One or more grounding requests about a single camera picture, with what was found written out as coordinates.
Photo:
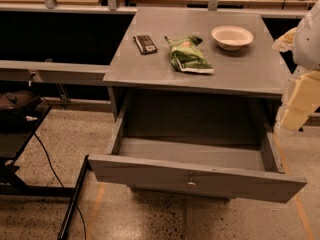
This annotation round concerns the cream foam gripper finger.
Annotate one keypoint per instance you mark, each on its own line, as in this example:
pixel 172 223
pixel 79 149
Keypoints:
pixel 304 100
pixel 285 42

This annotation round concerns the green jalapeno chip bag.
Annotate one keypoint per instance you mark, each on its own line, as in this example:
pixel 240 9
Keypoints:
pixel 186 57

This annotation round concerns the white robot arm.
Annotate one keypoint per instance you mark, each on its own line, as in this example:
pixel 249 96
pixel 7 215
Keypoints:
pixel 306 55

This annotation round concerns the grey wooden drawer cabinet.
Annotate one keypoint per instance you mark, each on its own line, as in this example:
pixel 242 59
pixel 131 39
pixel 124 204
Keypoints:
pixel 255 70

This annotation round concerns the open grey top drawer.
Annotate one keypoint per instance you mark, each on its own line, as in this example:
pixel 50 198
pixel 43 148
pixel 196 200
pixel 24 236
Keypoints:
pixel 223 145

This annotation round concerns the dark bag on cart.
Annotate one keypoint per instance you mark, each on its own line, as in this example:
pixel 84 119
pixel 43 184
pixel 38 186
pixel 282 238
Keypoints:
pixel 16 106

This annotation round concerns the white paper bowl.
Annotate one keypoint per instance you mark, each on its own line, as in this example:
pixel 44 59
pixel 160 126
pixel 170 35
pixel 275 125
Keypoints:
pixel 231 38

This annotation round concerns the black snack bar wrapper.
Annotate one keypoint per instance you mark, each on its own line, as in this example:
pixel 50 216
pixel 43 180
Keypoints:
pixel 145 44

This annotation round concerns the black metal cart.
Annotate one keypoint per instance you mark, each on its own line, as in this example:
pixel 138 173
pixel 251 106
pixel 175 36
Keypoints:
pixel 55 168

